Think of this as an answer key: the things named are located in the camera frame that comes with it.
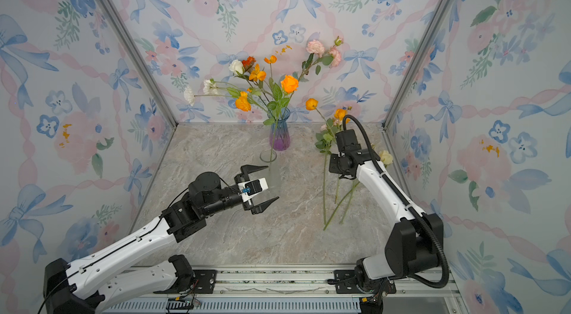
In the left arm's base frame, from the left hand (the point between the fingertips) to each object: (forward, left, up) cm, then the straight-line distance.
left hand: (270, 177), depth 66 cm
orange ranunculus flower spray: (+24, -20, -12) cm, 34 cm away
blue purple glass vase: (+36, -1, -20) cm, 41 cm away
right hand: (+15, -25, -14) cm, 32 cm away
